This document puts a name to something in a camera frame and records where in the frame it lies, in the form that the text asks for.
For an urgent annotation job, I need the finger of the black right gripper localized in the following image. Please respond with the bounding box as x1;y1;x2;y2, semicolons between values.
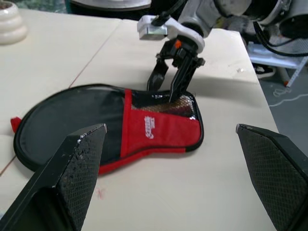
168;51;197;103
146;58;169;92

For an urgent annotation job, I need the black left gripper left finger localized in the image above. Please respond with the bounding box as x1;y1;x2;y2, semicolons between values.
0;123;108;231

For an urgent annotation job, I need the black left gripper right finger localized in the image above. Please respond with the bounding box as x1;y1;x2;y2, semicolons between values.
235;123;308;231

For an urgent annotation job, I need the black red oven mitt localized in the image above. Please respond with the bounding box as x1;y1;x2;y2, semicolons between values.
10;83;205;176

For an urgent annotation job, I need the table tennis paddle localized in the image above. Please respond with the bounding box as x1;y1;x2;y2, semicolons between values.
134;95;193;118

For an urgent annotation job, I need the black stand with white disc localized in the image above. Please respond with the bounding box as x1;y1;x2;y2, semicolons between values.
66;0;157;17

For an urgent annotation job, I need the black shoe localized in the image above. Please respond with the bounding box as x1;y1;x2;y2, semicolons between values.
254;64;274;78

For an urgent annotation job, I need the white metal shelf rack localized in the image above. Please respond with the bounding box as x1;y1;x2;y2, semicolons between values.
247;42;308;89

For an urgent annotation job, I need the silver and black robot body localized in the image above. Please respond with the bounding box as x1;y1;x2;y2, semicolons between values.
252;0;308;44

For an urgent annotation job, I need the white ribbed ceramic pot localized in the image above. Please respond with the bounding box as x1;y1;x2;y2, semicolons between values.
0;0;28;46

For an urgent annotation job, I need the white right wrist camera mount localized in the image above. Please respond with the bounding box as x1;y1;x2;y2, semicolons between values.
137;14;205;50

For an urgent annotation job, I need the black camera cable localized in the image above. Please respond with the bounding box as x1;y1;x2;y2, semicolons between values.
151;0;187;27

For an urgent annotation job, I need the white cord on floor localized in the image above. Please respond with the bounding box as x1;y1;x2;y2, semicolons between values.
269;88;308;108

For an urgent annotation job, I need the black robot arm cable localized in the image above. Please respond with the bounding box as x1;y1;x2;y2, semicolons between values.
252;20;308;57

